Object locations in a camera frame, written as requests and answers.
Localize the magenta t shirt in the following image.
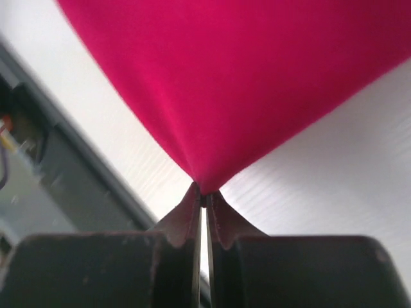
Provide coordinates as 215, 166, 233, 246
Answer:
59, 1, 410, 194

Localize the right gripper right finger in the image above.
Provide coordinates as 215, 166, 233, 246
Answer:
206, 192, 410, 307

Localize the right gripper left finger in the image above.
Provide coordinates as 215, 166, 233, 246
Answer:
1, 184, 201, 307

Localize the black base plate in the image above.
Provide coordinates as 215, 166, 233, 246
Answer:
1, 47, 154, 250

